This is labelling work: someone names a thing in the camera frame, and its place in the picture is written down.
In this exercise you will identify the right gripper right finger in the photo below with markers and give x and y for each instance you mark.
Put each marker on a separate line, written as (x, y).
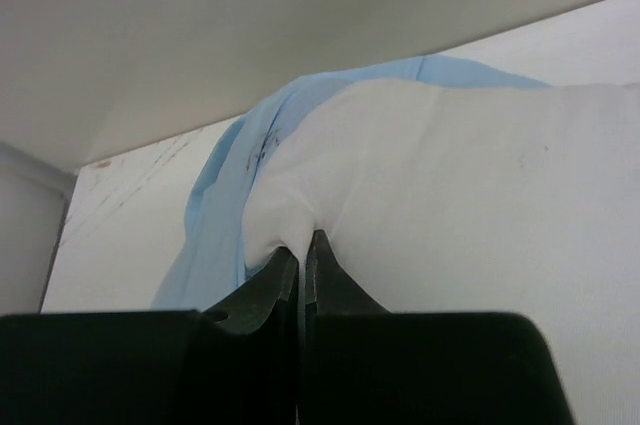
(345, 375)

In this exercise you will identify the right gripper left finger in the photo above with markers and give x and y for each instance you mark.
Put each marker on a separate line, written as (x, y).
(250, 348)

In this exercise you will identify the white pillow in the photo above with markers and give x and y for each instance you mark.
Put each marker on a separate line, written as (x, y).
(434, 198)

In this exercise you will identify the light blue pillowcase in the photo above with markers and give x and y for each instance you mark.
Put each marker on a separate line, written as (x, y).
(211, 262)

